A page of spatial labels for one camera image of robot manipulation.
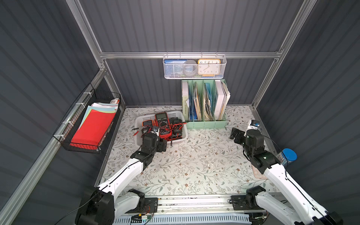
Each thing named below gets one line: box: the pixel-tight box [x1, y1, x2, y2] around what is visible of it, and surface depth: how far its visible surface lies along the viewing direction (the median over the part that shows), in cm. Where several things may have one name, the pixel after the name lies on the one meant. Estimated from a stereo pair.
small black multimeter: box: [169, 117, 184, 139], surface depth 96 cm
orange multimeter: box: [141, 119, 154, 128], surface depth 102 cm
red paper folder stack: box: [69, 98, 120, 150], surface depth 76 cm
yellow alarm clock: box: [197, 58, 221, 77], surface depth 90 cm
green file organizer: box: [181, 79, 231, 129], surface depth 101 cm
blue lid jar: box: [281, 147, 298, 166], surface depth 74 cm
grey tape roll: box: [183, 59, 198, 77], surface depth 89 cm
